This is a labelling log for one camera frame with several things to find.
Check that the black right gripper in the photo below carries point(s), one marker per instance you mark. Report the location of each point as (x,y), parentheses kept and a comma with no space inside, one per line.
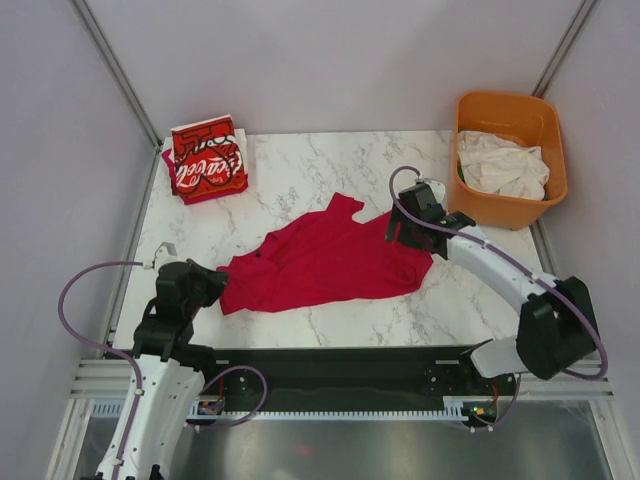
(402,237)

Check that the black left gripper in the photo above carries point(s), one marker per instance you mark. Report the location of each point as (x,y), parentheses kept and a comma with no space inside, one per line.
(216,282)

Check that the crimson red t-shirt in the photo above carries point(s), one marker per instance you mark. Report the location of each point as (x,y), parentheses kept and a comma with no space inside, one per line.
(323,257)

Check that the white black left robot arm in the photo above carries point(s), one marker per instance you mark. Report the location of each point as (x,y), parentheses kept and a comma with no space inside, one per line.
(169,373)

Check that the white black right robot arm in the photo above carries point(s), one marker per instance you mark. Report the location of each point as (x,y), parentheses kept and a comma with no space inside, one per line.
(556,333)

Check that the white crumpled cloth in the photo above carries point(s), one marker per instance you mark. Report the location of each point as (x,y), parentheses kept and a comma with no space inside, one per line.
(492,165)

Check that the red Coca-Cola folded shirt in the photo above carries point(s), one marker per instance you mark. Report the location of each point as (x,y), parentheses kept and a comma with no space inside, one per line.
(209,138)

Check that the orange plastic basket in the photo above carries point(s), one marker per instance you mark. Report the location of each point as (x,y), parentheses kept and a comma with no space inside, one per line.
(526,120)

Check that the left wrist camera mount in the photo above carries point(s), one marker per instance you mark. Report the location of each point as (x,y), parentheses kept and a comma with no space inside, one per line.
(164,254)

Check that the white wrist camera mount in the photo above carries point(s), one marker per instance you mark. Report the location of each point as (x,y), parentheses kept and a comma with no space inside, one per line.
(438,188)

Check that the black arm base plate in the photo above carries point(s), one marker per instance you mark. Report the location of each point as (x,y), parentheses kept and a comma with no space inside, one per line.
(305,403)

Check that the aluminium frame rail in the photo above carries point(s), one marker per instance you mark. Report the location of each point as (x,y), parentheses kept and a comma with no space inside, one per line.
(422,376)

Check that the white slotted cable duct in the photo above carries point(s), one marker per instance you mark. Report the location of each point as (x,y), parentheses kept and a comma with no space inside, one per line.
(452,411)

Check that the left aluminium corner post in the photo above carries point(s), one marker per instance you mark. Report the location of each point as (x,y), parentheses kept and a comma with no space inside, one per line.
(98,37)

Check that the aluminium corner post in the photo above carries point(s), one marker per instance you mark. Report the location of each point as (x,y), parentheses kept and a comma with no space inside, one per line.
(98,37)
(578,22)

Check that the right aluminium corner post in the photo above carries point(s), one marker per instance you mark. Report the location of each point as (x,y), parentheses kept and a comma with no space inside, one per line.
(578,22)

